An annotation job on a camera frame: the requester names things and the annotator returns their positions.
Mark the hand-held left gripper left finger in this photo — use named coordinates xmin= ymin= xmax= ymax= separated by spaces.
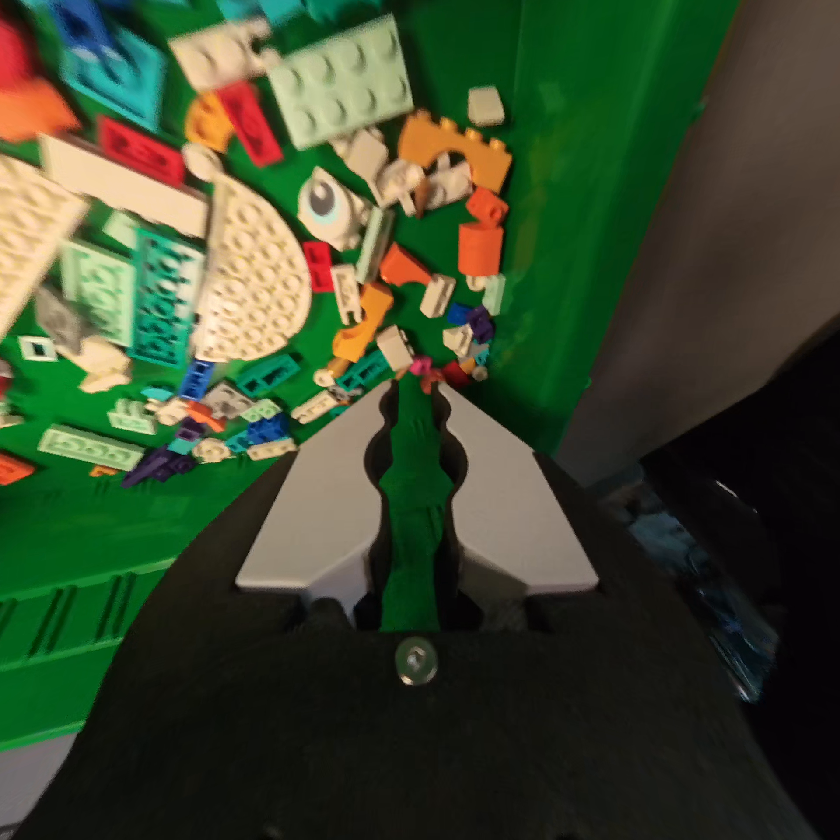
xmin=234 ymin=377 xmax=401 ymax=631

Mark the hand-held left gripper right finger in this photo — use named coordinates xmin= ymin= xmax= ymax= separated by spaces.
xmin=435 ymin=382 xmax=600 ymax=610

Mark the pile of lego pieces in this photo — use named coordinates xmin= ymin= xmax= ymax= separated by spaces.
xmin=0 ymin=0 xmax=517 ymax=492

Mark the green plastic tray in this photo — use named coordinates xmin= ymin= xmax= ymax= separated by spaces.
xmin=0 ymin=0 xmax=747 ymax=753

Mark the crinkled plastic bag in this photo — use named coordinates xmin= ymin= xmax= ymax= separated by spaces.
xmin=626 ymin=478 xmax=783 ymax=704

